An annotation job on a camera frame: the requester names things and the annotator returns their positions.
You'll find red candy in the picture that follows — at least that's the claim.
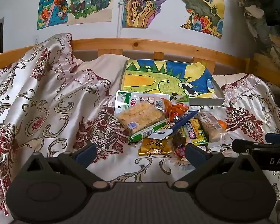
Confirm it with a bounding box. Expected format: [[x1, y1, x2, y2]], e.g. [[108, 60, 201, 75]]
[[175, 145, 186, 160]]

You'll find orange chicken snack pack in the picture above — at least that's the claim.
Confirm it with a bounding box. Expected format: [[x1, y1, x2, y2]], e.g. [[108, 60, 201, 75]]
[[164, 95, 190, 122]]

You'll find wall poster with blond figure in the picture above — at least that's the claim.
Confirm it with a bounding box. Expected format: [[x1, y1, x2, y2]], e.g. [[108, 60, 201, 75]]
[[67, 0, 113, 26]]

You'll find clear pastry packet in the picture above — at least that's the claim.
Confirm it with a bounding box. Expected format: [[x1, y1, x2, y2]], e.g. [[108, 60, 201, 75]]
[[197, 112, 227, 143]]

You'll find blue white milk packet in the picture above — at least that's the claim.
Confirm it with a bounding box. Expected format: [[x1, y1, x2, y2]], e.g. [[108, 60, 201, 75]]
[[147, 110, 200, 139]]

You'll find green sausage stick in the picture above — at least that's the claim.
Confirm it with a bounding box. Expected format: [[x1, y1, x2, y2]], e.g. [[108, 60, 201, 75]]
[[128, 119, 171, 143]]

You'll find dark brown snack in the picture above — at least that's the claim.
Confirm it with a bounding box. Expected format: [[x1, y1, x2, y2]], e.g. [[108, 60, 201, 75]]
[[173, 131, 186, 148]]

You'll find printed satin blanket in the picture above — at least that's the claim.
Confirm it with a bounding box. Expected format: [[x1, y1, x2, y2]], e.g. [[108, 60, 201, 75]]
[[0, 33, 280, 217]]

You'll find wall poster with orange-haired figure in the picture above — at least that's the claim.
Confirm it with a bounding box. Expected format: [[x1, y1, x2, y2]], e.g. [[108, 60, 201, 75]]
[[37, 0, 71, 30]]

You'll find camouflage cloth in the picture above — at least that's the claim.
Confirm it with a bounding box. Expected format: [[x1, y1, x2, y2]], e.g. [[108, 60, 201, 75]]
[[224, 0, 280, 94]]

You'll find wall poster with dark fish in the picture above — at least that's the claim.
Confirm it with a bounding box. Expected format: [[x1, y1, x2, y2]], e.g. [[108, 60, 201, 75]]
[[179, 0, 224, 39]]

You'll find yellow purple candy packet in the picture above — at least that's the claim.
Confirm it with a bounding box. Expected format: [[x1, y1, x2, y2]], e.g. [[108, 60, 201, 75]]
[[188, 119, 209, 145]]

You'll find grey box with painted lining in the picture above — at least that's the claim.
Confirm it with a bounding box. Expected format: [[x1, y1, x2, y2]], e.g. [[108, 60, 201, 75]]
[[120, 59, 225, 106]]

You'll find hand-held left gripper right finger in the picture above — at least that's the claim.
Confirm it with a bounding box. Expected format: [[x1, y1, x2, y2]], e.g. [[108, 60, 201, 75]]
[[172, 144, 265, 190]]

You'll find gold snack packet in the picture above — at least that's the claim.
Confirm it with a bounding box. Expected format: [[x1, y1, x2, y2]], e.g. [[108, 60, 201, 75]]
[[138, 137, 174, 156]]

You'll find wall poster with orange waves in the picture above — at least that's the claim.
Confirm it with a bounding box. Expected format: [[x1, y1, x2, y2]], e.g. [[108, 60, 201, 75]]
[[122, 0, 180, 28]]

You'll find slim yellow candy packet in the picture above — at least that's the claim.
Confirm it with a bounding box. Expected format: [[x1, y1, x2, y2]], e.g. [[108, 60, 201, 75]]
[[180, 123, 190, 143]]

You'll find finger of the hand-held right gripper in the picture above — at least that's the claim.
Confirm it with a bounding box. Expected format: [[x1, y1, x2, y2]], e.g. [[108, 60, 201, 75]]
[[266, 133, 280, 145], [232, 139, 266, 154]]

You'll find green white snack pouch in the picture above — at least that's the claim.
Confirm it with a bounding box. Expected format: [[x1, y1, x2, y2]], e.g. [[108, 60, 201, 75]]
[[114, 91, 171, 120]]

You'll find rice crisp cake pack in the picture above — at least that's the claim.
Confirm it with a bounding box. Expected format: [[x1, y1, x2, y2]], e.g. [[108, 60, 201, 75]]
[[117, 101, 167, 135]]

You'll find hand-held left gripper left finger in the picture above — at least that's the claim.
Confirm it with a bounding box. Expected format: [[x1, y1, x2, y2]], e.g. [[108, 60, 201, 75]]
[[21, 143, 111, 190]]

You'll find white wall pipe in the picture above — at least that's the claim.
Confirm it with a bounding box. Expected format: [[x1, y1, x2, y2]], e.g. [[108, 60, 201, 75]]
[[117, 0, 127, 39]]

